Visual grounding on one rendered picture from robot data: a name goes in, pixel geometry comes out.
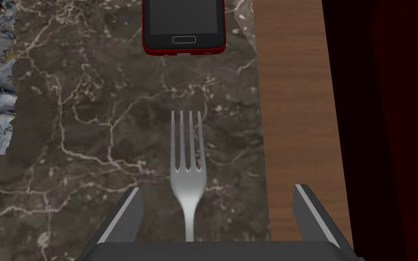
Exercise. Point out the silver fork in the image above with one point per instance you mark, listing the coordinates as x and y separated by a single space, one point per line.
188 170

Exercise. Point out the black and red smartphone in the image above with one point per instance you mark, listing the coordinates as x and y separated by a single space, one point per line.
183 25

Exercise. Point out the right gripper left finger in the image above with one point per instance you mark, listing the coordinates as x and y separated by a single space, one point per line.
123 221

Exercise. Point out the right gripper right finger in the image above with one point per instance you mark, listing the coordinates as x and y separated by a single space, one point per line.
314 219

